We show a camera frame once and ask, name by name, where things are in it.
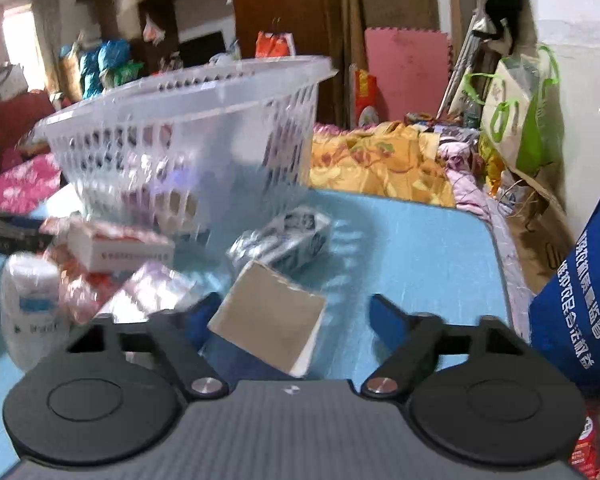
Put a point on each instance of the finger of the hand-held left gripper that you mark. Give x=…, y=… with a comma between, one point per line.
x=10, y=232

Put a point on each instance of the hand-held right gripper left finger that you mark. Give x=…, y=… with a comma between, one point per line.
x=202, y=312

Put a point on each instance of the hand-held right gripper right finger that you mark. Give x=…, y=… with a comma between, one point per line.
x=384, y=311

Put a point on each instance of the beige cardboard box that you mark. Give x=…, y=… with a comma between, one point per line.
x=270, y=315

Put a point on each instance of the clear plastic basket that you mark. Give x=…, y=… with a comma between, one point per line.
x=180, y=135

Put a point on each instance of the pink floral blanket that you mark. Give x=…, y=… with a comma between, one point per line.
x=20, y=185

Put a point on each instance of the light purple packet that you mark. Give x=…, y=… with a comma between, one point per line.
x=150, y=287

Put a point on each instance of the white plastic bottle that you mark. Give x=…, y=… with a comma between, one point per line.
x=32, y=305

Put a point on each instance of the red round item in bag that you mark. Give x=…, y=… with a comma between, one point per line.
x=80, y=290

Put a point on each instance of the red and white box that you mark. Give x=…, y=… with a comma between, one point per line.
x=120, y=245

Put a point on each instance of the white and black bagged box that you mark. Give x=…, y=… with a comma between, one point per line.
x=285, y=237

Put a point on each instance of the yellow blanket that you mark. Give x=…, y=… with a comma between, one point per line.
x=375, y=165

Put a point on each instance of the lilac floral blanket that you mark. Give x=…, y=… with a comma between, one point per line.
x=480, y=195

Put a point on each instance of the brown cardboard box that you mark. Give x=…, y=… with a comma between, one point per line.
x=545, y=230

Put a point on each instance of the blue plastic bag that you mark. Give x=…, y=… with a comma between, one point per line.
x=107, y=65

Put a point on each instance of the blue tote bag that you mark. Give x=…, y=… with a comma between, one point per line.
x=585, y=285

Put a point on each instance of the red snack package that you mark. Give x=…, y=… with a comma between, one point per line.
x=366, y=100

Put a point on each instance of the pink foam mat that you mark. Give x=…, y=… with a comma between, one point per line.
x=405, y=72

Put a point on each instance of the green and white tote bag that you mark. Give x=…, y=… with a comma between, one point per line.
x=520, y=110

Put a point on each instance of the white hanging plastic bag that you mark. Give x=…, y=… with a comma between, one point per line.
x=153, y=30

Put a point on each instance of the red carton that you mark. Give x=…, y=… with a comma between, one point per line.
x=597, y=445

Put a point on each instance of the black television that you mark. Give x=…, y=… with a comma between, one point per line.
x=202, y=50

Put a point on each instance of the metal crutches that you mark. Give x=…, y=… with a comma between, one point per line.
x=462, y=60

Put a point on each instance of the red and white plastic bag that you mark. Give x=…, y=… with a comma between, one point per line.
x=275, y=44

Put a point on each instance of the brown wooden wardrobe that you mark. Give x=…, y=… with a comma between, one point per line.
x=285, y=25

